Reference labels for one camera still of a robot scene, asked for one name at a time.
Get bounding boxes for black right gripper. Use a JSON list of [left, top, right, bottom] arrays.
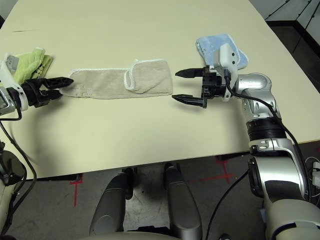
[[171, 65, 228, 110]]

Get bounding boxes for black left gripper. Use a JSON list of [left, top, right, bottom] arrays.
[[21, 76, 74, 109]]

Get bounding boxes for beige towel with white trim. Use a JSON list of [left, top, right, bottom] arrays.
[[67, 58, 174, 100]]

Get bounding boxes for folded light green towel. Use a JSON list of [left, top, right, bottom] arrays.
[[12, 46, 54, 83]]

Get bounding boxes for folded light blue towel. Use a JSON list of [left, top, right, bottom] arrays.
[[194, 33, 250, 71]]

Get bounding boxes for grey robot right leg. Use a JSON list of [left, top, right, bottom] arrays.
[[163, 162, 203, 240]]

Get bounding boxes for grey robot leg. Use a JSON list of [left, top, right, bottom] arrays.
[[89, 167, 138, 237], [163, 162, 203, 240]]

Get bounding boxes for grey robot left leg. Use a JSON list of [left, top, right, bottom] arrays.
[[89, 167, 138, 237]]

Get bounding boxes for white power strip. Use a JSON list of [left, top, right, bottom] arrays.
[[311, 161, 320, 188]]

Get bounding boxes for beige robot torso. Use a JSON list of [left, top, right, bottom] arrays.
[[79, 231, 181, 240]]

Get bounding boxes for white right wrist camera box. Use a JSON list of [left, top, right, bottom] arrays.
[[212, 42, 241, 102]]

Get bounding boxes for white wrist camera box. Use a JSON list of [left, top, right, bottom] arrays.
[[212, 42, 241, 102], [0, 52, 28, 111]]

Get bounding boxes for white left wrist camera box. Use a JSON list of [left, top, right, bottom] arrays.
[[0, 52, 28, 111]]

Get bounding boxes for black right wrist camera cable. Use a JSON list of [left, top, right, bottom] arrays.
[[206, 68, 313, 240]]

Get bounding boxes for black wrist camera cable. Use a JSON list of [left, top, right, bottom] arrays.
[[206, 68, 313, 240], [0, 107, 38, 233]]

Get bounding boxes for black left wrist camera cable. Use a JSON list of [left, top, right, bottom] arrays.
[[0, 107, 38, 233]]

